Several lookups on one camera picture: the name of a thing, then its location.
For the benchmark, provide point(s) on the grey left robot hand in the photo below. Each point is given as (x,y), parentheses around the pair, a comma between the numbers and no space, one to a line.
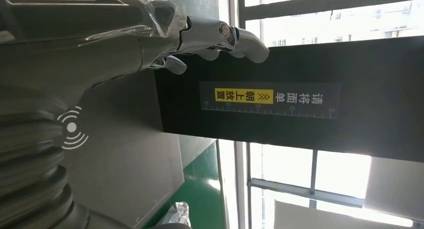
(82,48)

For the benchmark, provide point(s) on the white plastic mailer package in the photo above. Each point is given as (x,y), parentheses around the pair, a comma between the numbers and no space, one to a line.
(177,214)

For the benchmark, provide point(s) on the green conveyor belt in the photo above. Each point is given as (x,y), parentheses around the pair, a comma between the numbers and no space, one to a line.
(198,194)

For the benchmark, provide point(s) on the yellow-marked ruler label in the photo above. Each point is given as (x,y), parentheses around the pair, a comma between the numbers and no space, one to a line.
(265,98)

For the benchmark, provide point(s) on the black scanner column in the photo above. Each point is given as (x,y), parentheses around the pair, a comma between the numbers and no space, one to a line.
(364,138)

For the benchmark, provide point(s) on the black scanner base plate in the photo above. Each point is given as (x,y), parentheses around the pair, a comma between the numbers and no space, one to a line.
(132,161)

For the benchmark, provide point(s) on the aluminium conveyor frame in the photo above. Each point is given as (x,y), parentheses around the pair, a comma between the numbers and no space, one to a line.
(232,187)

